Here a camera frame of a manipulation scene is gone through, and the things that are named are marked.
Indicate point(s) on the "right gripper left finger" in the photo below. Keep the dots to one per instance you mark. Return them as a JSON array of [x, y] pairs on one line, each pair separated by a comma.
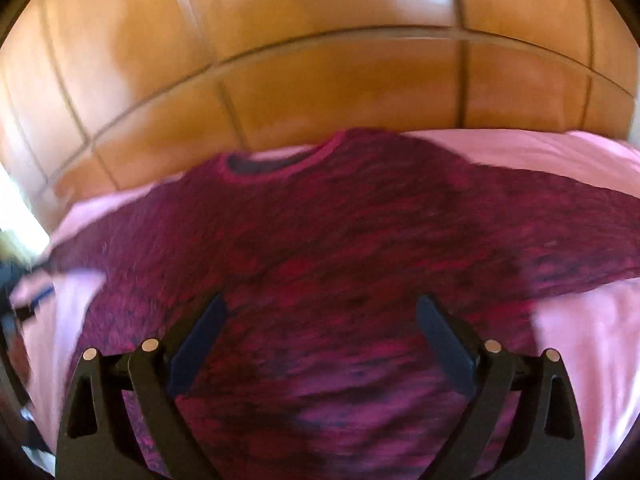
[[97, 440]]

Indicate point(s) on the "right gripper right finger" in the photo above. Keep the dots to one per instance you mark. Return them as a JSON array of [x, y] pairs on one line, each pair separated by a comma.
[[521, 420]]

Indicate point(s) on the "red floral knit sweater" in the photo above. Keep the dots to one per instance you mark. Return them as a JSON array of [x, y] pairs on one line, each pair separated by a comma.
[[321, 370]]

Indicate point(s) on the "wooden panelled headboard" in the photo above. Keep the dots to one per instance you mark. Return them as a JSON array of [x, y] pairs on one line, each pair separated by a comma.
[[102, 95]]

